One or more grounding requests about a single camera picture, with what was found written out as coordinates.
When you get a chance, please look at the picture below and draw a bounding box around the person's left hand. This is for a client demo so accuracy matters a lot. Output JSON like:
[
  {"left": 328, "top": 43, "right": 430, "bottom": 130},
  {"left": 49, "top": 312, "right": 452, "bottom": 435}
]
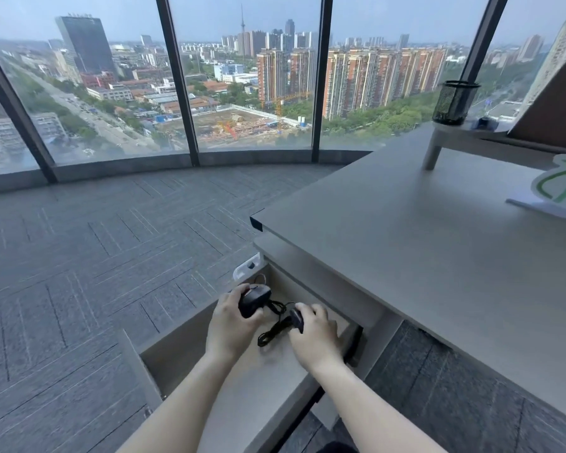
[{"left": 206, "top": 283, "right": 265, "bottom": 369}]

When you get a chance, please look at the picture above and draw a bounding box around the person's right hand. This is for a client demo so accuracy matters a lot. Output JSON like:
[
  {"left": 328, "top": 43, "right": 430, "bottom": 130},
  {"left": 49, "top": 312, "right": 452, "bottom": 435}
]
[{"left": 287, "top": 302, "right": 346, "bottom": 378}]

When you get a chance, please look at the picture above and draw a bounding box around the black computer mouse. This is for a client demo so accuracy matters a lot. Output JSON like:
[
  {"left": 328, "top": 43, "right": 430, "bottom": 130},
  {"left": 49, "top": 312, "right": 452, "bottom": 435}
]
[{"left": 238, "top": 284, "right": 273, "bottom": 319}]

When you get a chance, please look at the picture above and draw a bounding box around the person's right forearm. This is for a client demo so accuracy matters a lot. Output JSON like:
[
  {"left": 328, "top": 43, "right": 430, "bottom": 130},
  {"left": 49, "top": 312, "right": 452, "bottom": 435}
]
[{"left": 310, "top": 362, "right": 450, "bottom": 453}]

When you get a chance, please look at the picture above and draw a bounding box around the person's left forearm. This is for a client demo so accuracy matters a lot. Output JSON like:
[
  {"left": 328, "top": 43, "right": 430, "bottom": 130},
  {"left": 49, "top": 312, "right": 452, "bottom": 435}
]
[{"left": 117, "top": 350, "right": 261, "bottom": 453}]

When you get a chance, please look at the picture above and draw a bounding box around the grey open desk drawer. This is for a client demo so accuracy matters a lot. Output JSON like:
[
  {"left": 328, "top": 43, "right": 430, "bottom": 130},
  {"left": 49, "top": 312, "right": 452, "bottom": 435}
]
[{"left": 117, "top": 257, "right": 365, "bottom": 453}]

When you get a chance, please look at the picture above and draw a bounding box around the person's dark clothing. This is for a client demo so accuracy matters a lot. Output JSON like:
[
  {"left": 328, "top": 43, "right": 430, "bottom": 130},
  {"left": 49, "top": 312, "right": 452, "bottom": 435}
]
[{"left": 315, "top": 440, "right": 360, "bottom": 453}]

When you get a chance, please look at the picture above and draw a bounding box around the black window mullion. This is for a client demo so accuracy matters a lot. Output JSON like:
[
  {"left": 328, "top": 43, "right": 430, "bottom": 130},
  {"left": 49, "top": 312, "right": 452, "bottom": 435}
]
[
  {"left": 459, "top": 0, "right": 510, "bottom": 86},
  {"left": 154, "top": 0, "right": 202, "bottom": 167},
  {"left": 0, "top": 32, "right": 58, "bottom": 185},
  {"left": 311, "top": 0, "right": 335, "bottom": 164}
]

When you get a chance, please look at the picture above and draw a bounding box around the white desk riser shelf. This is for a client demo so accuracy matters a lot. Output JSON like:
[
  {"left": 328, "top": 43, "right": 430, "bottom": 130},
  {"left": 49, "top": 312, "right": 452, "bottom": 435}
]
[{"left": 422, "top": 119, "right": 566, "bottom": 171}]

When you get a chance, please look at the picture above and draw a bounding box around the black mesh pen holder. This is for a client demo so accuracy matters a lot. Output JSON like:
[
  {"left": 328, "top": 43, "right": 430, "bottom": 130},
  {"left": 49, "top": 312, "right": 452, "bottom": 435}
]
[{"left": 432, "top": 80, "right": 481, "bottom": 127}]

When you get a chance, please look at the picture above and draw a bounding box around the green and white sign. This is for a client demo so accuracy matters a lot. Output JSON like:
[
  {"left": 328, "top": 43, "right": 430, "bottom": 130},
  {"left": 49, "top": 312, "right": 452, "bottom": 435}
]
[{"left": 530, "top": 147, "right": 566, "bottom": 214}]

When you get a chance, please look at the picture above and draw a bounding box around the brown board panel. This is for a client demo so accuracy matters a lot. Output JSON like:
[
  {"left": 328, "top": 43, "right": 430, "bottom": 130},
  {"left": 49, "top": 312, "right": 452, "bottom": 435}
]
[{"left": 506, "top": 54, "right": 566, "bottom": 149}]

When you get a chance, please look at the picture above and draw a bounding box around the black mouse cable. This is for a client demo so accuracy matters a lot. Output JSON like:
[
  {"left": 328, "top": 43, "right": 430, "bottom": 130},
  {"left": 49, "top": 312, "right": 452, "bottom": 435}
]
[{"left": 257, "top": 299, "right": 297, "bottom": 349}]

